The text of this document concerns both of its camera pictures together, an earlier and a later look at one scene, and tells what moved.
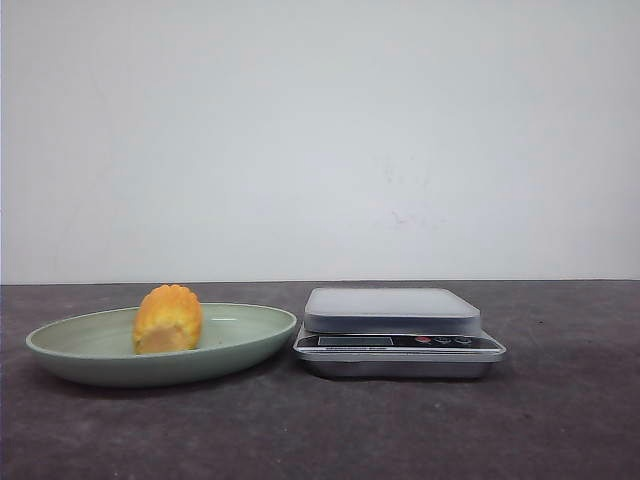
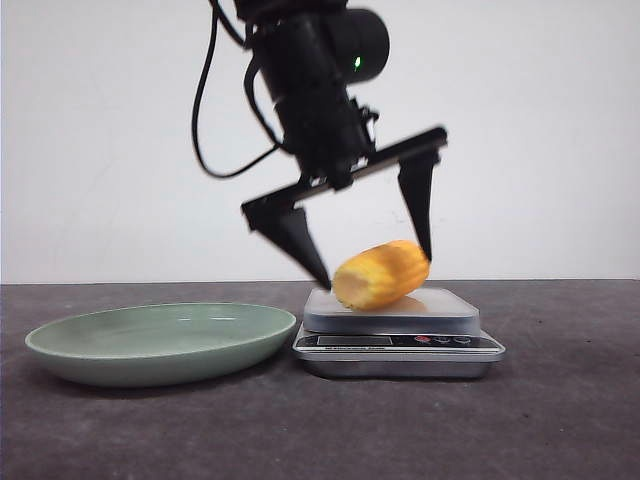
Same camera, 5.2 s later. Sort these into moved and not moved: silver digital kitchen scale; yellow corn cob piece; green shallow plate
Moved: yellow corn cob piece
Not moved: green shallow plate; silver digital kitchen scale
